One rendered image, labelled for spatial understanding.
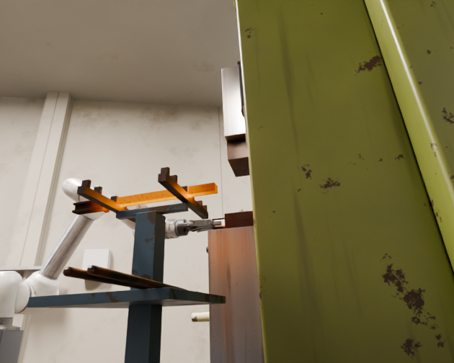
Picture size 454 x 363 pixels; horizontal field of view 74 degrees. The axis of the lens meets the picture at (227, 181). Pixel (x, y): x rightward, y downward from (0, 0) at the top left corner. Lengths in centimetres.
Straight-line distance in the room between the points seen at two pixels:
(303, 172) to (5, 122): 498
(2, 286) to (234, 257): 118
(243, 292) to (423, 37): 91
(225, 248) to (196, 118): 399
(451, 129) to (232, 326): 82
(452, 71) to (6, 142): 508
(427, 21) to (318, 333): 86
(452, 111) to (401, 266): 38
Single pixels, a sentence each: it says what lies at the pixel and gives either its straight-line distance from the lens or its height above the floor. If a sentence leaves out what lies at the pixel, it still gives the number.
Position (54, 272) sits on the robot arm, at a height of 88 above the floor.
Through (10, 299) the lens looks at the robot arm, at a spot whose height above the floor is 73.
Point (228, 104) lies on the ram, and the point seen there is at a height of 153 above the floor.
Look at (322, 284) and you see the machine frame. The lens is 80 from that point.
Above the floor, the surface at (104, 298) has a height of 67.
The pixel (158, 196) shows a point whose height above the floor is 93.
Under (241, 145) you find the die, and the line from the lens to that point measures 140.
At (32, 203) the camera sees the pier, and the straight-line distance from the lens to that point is 451.
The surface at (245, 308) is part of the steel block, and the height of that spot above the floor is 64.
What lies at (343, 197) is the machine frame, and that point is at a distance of 85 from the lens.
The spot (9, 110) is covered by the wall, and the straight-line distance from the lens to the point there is 560.
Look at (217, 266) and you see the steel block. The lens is 110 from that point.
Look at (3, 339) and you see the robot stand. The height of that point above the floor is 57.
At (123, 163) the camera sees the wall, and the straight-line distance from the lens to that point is 462.
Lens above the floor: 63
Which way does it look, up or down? 24 degrees up
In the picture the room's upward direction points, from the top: 3 degrees counter-clockwise
